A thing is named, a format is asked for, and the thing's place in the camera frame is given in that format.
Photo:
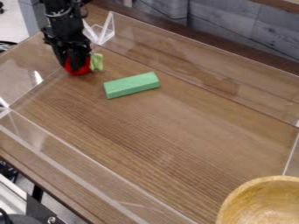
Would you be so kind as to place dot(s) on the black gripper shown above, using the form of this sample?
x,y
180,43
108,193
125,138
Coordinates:
x,y
76,43

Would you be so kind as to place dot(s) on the red plush fruit green stem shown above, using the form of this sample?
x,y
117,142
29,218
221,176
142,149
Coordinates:
x,y
78,65

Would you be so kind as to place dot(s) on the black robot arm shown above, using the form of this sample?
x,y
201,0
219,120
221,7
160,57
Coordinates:
x,y
62,34

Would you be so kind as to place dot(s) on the grey table leg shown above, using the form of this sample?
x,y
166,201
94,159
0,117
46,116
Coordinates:
x,y
32,10

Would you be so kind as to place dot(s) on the green rectangular block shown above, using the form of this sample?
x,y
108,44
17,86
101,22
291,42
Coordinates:
x,y
130,85

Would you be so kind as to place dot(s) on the black metal base device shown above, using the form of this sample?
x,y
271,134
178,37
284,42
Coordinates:
x,y
29,212

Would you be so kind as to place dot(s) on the wooden bowl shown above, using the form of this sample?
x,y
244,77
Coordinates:
x,y
263,201

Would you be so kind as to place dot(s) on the clear acrylic corner bracket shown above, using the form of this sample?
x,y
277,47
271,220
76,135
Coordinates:
x,y
100,33

